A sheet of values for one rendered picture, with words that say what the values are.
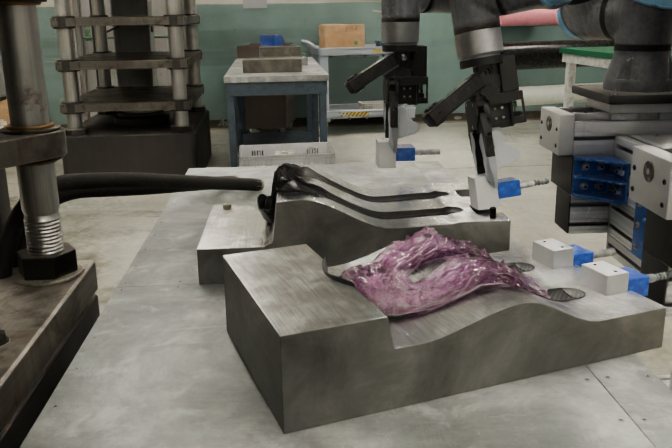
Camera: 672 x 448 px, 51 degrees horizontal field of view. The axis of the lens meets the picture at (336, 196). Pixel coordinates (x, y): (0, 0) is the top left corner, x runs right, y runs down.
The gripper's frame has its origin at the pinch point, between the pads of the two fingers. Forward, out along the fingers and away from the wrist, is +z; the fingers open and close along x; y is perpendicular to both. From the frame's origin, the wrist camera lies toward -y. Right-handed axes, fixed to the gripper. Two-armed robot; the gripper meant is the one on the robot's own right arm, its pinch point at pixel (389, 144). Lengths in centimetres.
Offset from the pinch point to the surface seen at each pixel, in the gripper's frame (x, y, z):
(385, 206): -23.2, -4.0, 6.8
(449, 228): -36.0, 4.5, 7.2
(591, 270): -57, 19, 7
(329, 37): 565, 23, -1
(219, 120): 622, -93, 86
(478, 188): -31.4, 10.3, 1.9
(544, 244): -46.3, 16.3, 6.9
